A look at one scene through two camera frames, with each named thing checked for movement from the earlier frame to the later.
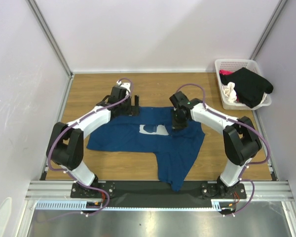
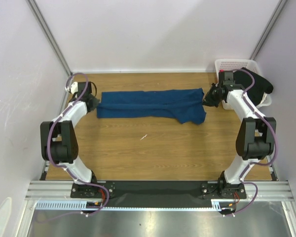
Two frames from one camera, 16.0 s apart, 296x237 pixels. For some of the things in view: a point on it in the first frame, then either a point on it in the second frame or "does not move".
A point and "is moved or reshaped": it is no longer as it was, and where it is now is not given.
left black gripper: x=132 y=110 → x=95 y=102
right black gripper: x=178 y=124 → x=212 y=96
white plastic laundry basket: x=233 y=65 does not move
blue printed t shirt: x=153 y=131 is moved or reshaped
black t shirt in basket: x=250 y=87 does not move
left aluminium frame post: x=36 y=11 does not move
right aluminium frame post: x=281 y=4 does not move
